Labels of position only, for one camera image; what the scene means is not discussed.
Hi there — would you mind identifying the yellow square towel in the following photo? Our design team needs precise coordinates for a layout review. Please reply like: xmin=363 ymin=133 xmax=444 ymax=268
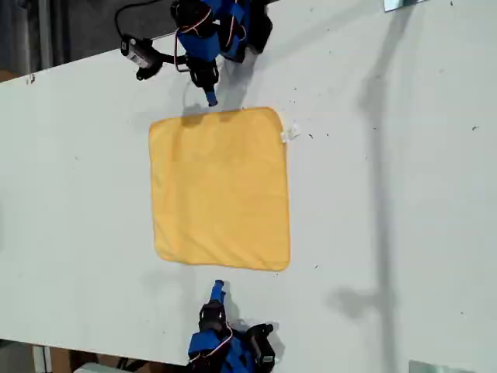
xmin=148 ymin=106 xmax=302 ymax=272

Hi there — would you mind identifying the white container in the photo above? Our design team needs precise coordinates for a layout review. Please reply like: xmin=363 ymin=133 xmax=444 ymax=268
xmin=75 ymin=361 xmax=120 ymax=373

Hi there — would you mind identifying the white table leg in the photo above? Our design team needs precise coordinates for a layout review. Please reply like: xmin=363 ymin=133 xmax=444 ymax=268
xmin=32 ymin=344 xmax=53 ymax=373

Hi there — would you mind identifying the black camera stalk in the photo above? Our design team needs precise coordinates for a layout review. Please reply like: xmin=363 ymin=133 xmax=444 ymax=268
xmin=134 ymin=53 xmax=189 ymax=82

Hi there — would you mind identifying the black camera box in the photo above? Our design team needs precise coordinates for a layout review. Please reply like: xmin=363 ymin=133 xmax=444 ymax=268
xmin=248 ymin=322 xmax=277 ymax=367
xmin=119 ymin=33 xmax=157 ymax=70

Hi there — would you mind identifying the black camera cable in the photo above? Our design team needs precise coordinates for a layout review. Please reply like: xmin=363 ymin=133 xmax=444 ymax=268
xmin=114 ymin=0 xmax=174 ymax=40

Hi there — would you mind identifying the grey metal post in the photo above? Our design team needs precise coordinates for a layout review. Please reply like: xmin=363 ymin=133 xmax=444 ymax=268
xmin=37 ymin=0 xmax=54 ymax=73

